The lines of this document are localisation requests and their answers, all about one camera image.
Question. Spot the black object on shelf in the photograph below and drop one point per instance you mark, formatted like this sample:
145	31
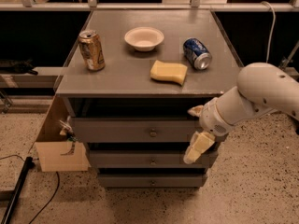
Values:
17	67

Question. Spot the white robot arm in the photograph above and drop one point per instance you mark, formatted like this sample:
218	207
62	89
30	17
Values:
261	88

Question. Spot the cardboard box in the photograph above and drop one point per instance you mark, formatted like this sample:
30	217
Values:
50	145

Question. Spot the white bowl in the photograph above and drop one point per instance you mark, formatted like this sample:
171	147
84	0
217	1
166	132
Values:
144	38

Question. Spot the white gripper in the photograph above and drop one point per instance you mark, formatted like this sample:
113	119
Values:
212	118

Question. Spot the grey bottom drawer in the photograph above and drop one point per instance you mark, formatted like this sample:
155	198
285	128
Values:
153	181

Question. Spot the grey drawer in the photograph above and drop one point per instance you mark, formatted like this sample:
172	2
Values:
153	181
130	130
147	159

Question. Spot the yellow sponge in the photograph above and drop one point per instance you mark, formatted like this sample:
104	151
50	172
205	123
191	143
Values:
172	72

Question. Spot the grey drawer cabinet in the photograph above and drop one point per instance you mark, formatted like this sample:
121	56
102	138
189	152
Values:
124	88

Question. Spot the grey middle drawer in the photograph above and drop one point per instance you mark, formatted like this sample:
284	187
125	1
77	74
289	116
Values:
147	159

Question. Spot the grey top drawer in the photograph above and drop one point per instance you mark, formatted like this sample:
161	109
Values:
130	130

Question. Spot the crumpled wrappers in box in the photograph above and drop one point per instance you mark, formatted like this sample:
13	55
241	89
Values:
67	131

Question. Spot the gold soda can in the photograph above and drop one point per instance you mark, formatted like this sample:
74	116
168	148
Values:
91	50

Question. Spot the blue soda can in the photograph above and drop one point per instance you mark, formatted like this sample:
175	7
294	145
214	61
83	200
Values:
197	54

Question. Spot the black bar on floor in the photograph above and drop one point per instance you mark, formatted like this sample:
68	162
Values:
12	196

